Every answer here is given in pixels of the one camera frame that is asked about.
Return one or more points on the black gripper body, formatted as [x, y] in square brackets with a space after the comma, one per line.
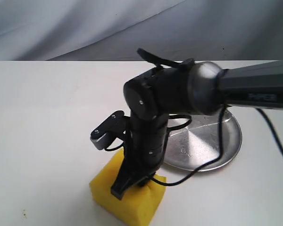
[144, 146]

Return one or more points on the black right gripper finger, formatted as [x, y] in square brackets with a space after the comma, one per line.
[142, 180]

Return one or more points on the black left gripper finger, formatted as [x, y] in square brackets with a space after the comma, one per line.
[124, 180]

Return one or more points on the yellow cube sponge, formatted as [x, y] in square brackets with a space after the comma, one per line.
[138, 205]

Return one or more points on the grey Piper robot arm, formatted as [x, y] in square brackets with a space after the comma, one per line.
[171, 90]

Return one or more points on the round steel plate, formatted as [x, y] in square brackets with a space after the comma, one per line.
[198, 143]

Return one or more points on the grey-blue backdrop cloth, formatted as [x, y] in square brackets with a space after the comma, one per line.
[113, 30]

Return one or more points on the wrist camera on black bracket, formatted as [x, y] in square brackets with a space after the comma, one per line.
[110, 129]

